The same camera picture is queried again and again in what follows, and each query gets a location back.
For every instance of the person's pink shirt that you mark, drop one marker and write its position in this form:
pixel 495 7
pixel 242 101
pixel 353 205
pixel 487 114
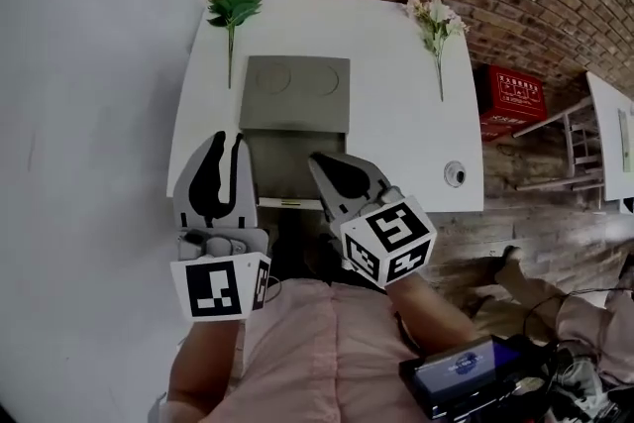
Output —
pixel 307 351

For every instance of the red box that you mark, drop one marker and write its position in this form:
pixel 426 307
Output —
pixel 515 101

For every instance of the green leaf sprig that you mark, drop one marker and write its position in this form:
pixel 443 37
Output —
pixel 235 7

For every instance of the pink white flower sprig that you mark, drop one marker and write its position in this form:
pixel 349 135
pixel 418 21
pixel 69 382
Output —
pixel 438 25

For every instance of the black phone with screen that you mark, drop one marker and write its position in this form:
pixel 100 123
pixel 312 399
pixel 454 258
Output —
pixel 455 371

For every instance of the white side table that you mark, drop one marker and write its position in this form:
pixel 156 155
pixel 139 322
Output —
pixel 606 138

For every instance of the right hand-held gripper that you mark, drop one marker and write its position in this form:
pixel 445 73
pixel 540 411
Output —
pixel 391 238

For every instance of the grey drawer box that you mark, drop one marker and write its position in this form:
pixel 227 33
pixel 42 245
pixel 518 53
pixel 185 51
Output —
pixel 297 109

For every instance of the pale flat board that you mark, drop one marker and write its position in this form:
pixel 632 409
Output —
pixel 622 141

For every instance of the person's black trousers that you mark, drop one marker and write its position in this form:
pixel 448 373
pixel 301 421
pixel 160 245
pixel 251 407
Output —
pixel 297 247

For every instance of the person's right forearm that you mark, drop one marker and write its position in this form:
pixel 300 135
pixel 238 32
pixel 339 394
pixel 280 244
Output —
pixel 431 312

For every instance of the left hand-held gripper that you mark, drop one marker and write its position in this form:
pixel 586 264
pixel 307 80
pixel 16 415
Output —
pixel 213 292

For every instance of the person's left forearm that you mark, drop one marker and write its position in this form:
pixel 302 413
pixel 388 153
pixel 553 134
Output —
pixel 203 361

